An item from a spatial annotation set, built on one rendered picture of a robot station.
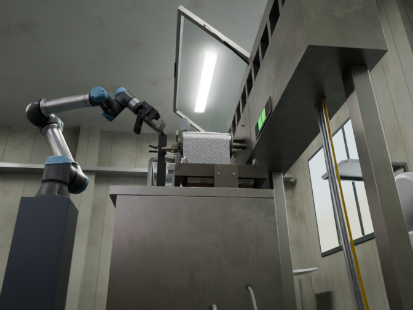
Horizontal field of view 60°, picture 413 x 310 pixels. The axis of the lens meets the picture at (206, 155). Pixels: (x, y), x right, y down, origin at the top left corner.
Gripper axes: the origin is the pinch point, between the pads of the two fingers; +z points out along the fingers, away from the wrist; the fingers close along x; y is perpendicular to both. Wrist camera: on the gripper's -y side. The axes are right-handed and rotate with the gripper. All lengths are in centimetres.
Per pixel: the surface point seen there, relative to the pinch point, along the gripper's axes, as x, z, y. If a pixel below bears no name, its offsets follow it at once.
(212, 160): -2.6, 30.9, 6.0
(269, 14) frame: -46, 17, 61
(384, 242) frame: -76, 97, 5
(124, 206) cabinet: -38, 26, -37
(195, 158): -4.1, 24.2, 0.8
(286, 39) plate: -64, 36, 44
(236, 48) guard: -7, 0, 60
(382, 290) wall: 210, 190, 56
